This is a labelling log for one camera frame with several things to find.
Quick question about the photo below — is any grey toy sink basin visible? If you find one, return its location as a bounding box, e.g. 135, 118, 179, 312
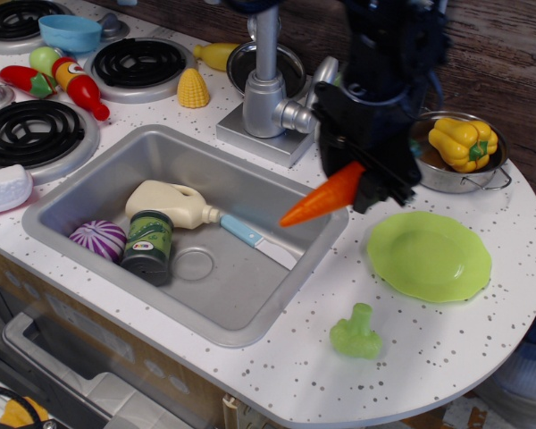
22, 125, 348, 347

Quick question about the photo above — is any yellow toy corn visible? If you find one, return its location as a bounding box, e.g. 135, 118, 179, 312
177, 68, 210, 109

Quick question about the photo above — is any small steel pot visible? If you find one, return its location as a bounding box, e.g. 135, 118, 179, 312
410, 111, 512, 194

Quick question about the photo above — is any back left black burner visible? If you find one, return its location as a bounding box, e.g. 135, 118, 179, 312
0, 1, 71, 41

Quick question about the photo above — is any light green plate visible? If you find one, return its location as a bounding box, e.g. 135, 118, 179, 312
367, 211, 492, 303

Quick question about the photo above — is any green toy broccoli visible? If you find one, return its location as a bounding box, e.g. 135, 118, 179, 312
330, 303, 382, 359

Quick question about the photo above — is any blue handled toy knife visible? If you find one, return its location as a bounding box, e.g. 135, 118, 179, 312
220, 214, 297, 271

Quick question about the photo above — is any front left black burner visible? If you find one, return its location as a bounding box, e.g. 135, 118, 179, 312
0, 100, 86, 168

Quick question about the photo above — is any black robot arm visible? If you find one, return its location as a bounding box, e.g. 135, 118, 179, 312
314, 1, 451, 213

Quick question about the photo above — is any cream toy jug bottle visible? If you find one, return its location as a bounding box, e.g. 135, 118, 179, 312
125, 180, 221, 230

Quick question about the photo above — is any red toy chili pepper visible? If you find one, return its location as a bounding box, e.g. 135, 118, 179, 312
0, 65, 57, 99

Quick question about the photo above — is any black cable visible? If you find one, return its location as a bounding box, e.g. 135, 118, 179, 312
0, 382, 44, 429

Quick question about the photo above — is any back right black burner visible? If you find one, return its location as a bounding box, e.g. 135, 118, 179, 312
93, 38, 188, 88

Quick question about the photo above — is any purple toy onion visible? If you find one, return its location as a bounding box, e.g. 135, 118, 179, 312
69, 220, 127, 263

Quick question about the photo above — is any green toy can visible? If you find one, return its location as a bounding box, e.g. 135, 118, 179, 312
121, 210, 174, 286

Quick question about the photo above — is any orange toy carrot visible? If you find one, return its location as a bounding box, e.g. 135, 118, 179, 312
280, 161, 365, 227

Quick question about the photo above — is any black burner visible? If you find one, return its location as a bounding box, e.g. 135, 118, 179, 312
0, 100, 86, 168
0, 1, 71, 41
93, 38, 188, 88

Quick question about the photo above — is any yellow toy bell pepper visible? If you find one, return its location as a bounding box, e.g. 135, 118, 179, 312
428, 117, 499, 173

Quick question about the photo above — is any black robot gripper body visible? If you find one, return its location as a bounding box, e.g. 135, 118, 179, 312
314, 26, 433, 184

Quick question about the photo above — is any yellow toy squash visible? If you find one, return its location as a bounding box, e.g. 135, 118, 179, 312
193, 42, 239, 72

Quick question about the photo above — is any steel pot lid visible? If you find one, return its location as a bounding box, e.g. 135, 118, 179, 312
226, 41, 307, 100

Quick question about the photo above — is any red toy ketchup bottle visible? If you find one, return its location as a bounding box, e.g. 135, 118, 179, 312
52, 57, 110, 122

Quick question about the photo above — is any blue toy bowl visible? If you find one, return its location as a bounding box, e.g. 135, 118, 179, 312
38, 14, 102, 54

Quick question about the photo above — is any grey oven door handle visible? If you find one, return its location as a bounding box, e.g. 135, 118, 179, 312
2, 312, 208, 428

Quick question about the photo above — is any green toy apple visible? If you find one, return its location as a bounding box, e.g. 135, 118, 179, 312
29, 46, 62, 75

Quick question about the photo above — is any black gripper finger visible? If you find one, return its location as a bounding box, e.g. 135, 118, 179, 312
352, 168, 416, 214
317, 127, 353, 177

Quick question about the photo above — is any silver toy faucet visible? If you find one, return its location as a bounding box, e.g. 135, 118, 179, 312
216, 5, 318, 167

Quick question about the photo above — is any white toy cauliflower piece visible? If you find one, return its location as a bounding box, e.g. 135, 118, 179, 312
0, 164, 33, 213

